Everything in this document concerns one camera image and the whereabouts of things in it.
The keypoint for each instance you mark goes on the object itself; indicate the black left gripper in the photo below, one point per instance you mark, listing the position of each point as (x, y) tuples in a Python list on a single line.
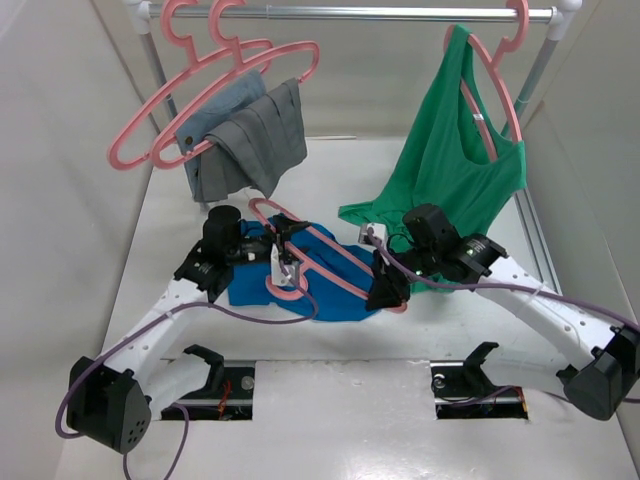
[(282, 228)]

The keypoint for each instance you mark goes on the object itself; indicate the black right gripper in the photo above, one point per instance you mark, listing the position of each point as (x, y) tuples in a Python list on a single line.
[(388, 290)]

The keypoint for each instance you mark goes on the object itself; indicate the pink plastic hanger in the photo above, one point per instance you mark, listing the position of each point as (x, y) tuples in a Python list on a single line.
[(337, 277)]

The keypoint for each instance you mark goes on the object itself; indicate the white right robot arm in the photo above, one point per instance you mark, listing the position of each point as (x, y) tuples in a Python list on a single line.
[(596, 363)]

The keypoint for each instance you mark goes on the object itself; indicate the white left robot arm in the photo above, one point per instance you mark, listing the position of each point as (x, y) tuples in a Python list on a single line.
[(113, 399)]

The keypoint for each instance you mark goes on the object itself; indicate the pink hanger with grey skirt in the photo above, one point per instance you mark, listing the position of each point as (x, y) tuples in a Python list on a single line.
[(257, 54)]

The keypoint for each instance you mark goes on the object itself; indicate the pink hanger with green top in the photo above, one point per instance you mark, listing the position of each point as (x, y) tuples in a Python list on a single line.
[(491, 64)]

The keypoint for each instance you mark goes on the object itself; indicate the grey pleated skirt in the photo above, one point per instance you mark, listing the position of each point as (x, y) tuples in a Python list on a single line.
[(263, 141)]

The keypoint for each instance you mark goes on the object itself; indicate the green tank top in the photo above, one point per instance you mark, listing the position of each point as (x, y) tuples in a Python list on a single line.
[(444, 160)]

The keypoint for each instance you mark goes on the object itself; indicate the light blue denim garment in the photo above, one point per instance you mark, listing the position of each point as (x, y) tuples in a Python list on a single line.
[(205, 172)]

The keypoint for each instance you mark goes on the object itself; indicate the metal clothes rack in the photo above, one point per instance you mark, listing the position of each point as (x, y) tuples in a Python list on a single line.
[(192, 21)]

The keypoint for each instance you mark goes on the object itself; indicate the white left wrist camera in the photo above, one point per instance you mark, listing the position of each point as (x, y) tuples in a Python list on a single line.
[(283, 275)]

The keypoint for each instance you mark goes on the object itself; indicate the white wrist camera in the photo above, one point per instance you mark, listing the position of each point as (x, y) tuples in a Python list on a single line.
[(283, 275), (372, 230)]

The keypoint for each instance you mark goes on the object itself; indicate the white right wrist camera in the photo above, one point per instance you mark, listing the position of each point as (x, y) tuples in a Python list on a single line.
[(372, 230)]

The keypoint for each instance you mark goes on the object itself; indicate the aluminium rail right side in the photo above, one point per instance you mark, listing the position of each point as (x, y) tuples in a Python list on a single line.
[(540, 253)]

